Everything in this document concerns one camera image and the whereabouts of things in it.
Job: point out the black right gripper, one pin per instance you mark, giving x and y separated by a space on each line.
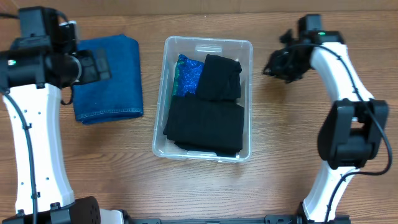
272 69

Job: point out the blue sequin garment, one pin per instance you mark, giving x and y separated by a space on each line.
187 75

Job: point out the teal blue towel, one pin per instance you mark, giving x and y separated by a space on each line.
119 97

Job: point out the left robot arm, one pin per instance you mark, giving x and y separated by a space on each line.
39 65

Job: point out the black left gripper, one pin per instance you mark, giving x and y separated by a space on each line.
91 73

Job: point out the clear plastic container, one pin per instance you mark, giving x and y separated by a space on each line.
197 48

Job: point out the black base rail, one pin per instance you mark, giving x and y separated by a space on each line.
211 221

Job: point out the black cloth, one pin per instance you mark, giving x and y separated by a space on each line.
210 125

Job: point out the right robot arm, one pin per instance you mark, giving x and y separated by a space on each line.
352 140

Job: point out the black garment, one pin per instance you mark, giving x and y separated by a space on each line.
219 81

